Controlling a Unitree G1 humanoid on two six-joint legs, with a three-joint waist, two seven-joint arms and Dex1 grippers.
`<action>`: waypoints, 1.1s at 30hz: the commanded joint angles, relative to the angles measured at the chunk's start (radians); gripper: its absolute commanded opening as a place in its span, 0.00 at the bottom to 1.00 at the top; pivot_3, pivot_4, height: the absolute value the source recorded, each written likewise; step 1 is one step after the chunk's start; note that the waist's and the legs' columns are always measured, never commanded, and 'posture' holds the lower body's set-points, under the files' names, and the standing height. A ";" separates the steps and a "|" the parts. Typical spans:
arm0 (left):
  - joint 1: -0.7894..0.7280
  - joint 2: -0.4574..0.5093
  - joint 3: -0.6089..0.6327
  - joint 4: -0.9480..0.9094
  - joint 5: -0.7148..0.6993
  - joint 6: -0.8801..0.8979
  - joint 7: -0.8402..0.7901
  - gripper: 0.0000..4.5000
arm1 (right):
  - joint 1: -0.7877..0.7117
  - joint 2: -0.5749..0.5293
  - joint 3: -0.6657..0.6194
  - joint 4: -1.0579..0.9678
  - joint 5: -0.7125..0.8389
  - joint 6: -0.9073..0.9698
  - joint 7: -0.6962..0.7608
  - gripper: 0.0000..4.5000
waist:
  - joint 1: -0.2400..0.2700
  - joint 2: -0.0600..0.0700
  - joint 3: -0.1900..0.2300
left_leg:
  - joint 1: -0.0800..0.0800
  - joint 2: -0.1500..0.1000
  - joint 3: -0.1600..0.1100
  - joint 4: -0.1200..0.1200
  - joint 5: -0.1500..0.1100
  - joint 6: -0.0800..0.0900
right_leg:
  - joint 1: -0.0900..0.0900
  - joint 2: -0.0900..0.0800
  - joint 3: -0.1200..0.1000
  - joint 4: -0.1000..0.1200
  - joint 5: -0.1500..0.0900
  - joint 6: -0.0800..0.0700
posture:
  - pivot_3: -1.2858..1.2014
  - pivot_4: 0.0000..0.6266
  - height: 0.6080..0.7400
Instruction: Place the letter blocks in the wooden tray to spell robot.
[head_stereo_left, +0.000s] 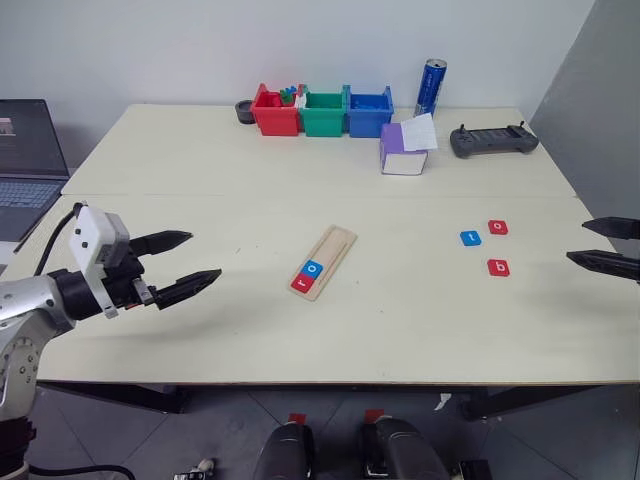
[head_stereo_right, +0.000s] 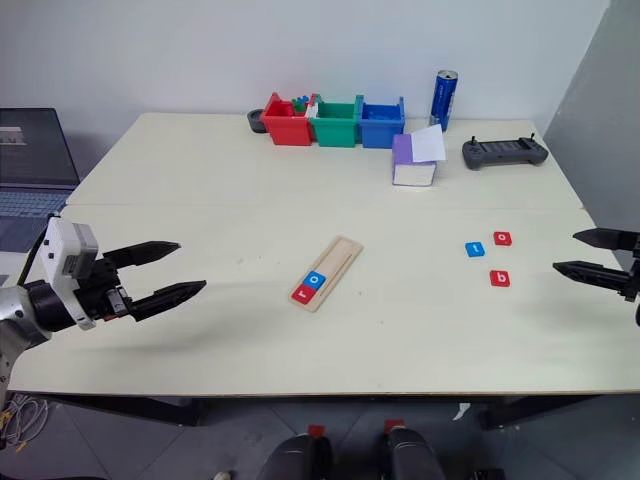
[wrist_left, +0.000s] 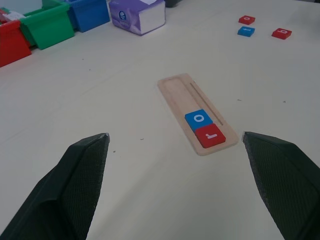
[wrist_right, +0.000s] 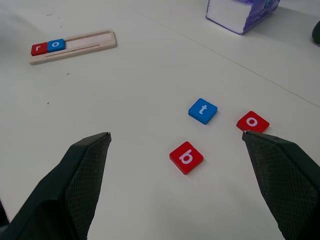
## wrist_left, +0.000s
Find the red letter tile b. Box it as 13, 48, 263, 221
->
271, 27, 293, 40

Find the wooden letter tray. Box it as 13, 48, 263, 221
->
157, 72, 240, 157

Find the red letter tile o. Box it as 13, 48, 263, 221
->
238, 15, 257, 26

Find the red letter tile r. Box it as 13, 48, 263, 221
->
194, 123, 227, 149

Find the blue letter tile o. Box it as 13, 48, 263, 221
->
184, 108, 214, 133

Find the green plastic bin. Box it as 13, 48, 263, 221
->
19, 0, 75, 50

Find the purple tissue pack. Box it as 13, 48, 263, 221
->
108, 0, 166, 36

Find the blue letter tile t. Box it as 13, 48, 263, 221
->
236, 26, 256, 38

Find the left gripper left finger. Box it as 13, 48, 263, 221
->
0, 132, 110, 240

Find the blue plastic bin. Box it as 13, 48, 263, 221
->
63, 0, 111, 33

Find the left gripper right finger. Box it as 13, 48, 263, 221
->
241, 131, 320, 240

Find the red plastic bin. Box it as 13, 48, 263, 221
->
0, 19, 33, 68

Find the small white piece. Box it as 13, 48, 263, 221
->
1, 11, 26, 23

